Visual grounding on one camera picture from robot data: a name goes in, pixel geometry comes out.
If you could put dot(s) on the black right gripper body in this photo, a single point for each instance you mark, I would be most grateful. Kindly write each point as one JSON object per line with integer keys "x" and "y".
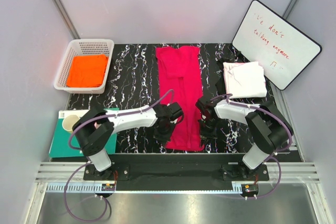
{"x": 207, "y": 125}

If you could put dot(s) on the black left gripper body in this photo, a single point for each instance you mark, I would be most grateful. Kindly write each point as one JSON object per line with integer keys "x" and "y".
{"x": 169, "y": 128}

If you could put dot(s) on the crimson red t shirt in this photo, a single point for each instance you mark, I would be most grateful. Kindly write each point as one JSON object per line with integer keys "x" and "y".
{"x": 179, "y": 70}

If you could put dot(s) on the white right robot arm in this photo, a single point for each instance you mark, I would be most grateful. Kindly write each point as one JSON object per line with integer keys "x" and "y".
{"x": 269, "y": 129}

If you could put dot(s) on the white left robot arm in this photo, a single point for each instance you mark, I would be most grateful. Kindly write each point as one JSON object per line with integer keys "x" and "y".
{"x": 94, "y": 129}

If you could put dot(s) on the black marbled table mat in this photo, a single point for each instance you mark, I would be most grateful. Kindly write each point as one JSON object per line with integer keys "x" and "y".
{"x": 133, "y": 82}

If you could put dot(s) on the folded white t shirt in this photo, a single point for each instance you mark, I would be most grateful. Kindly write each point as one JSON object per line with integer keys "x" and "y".
{"x": 244, "y": 80}

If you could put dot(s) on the orange t shirt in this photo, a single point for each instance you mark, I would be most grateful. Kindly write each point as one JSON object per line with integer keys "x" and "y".
{"x": 87, "y": 71}

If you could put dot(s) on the cream yellow mug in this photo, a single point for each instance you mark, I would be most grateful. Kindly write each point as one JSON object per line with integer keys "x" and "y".
{"x": 69, "y": 122}

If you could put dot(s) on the green paper folder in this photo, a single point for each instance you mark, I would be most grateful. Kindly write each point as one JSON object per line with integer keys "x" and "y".
{"x": 59, "y": 146}

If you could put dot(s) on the white plastic basket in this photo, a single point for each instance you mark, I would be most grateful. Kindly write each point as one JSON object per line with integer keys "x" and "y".
{"x": 83, "y": 47}

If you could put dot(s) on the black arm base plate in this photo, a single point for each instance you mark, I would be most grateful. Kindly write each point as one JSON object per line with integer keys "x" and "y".
{"x": 127, "y": 167}

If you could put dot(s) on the white whiteboard black frame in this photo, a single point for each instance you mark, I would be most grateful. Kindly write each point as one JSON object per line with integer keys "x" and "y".
{"x": 278, "y": 46}

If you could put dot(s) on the aluminium frame rail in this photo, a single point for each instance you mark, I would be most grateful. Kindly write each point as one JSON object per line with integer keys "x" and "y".
{"x": 269, "y": 172}

